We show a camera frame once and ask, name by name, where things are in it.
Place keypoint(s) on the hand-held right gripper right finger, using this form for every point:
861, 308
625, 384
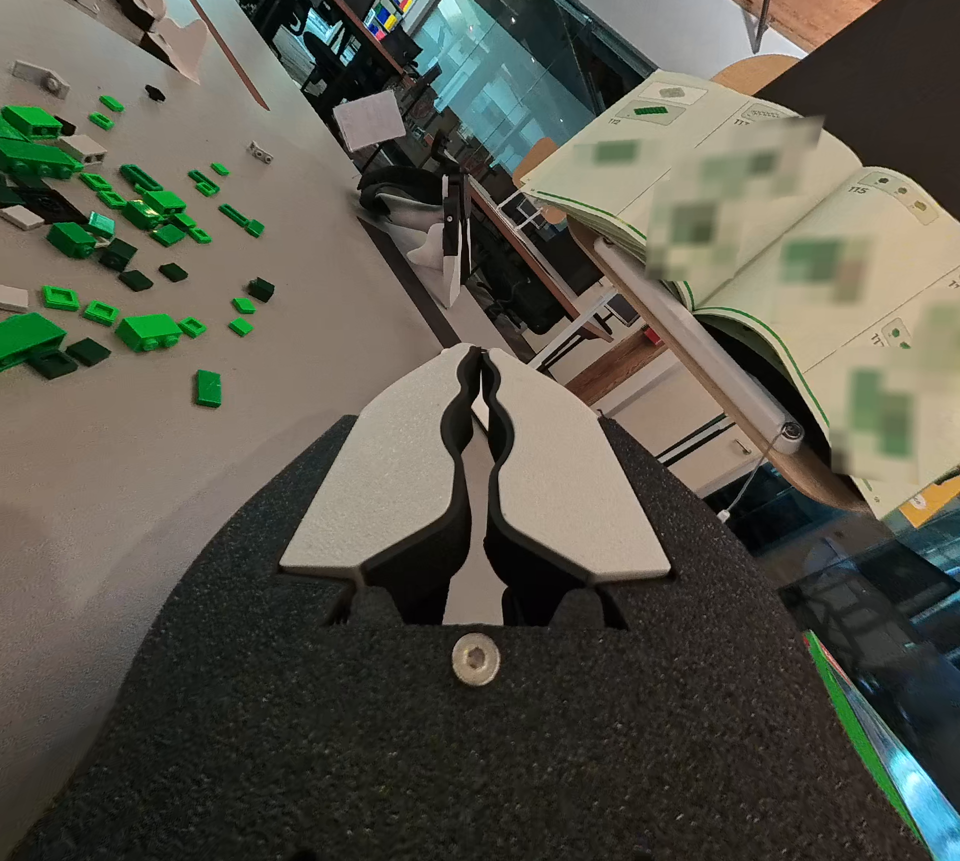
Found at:
577, 493

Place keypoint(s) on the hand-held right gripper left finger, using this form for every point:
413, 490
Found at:
390, 486

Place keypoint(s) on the pile of green lego pieces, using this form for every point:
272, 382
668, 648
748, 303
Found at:
146, 332

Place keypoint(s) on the small grey lego brick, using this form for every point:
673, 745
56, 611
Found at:
261, 154

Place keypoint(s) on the small black lego piece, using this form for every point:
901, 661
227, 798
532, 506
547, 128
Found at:
154, 92

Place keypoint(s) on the pale green instruction booklet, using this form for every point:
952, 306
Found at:
757, 351

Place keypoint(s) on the gripper on white stand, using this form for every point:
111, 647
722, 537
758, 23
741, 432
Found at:
450, 223

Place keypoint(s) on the tan wooden chair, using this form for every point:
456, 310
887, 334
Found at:
536, 160
754, 72

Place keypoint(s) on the white paper sheet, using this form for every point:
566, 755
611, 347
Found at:
371, 120

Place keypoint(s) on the black panel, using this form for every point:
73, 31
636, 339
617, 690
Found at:
885, 81

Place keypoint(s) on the light grey lego bracket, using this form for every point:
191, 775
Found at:
37, 77

